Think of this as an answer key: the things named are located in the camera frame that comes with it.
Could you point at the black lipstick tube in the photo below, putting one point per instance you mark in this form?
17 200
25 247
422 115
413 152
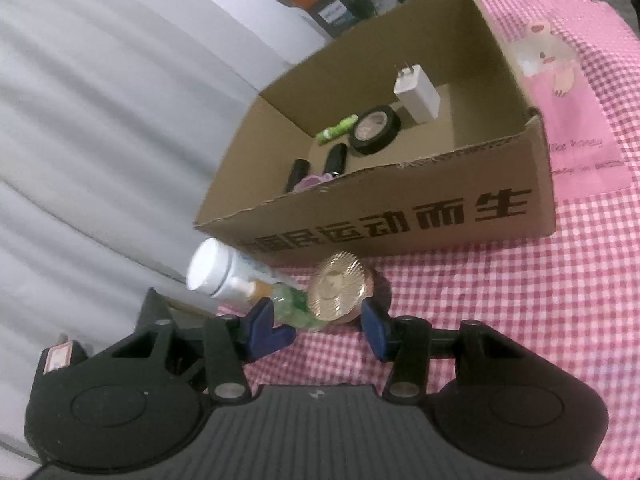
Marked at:
296 175
335 160

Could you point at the white charger plug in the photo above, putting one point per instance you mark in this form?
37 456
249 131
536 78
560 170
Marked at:
417 97

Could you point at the printed cardboard box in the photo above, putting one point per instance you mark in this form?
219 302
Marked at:
400 200

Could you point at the pink checkered bedsheet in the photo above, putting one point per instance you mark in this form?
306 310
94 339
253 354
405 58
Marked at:
500 285

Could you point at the white fabric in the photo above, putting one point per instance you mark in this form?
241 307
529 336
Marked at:
100 135

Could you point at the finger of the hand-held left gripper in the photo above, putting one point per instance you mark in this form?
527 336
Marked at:
152 310

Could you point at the clear green dropper bottle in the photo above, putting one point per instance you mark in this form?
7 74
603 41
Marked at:
300 312

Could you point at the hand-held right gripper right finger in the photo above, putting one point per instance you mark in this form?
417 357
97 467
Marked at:
375 327

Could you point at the purple hair clip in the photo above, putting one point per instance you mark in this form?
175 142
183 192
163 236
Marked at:
312 182

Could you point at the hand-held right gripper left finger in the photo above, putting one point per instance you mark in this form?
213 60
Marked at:
260 330

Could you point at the green lip balm tube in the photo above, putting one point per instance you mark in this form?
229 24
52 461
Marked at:
337 129

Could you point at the gold round compact case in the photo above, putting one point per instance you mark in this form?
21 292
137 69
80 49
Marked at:
332 285

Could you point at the white capped bottle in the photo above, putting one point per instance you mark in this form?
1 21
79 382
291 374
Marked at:
210 265

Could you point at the black tape roll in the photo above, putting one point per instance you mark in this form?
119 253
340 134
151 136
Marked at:
360 145

